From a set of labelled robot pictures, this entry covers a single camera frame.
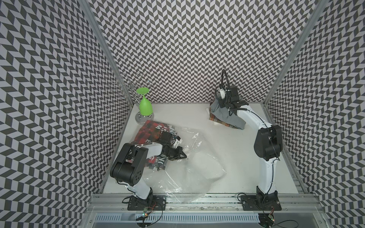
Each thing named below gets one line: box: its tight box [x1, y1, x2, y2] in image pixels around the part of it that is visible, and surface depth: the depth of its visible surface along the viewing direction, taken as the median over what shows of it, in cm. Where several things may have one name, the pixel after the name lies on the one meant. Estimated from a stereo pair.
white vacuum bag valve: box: [182, 144, 191, 153], surface depth 91 cm
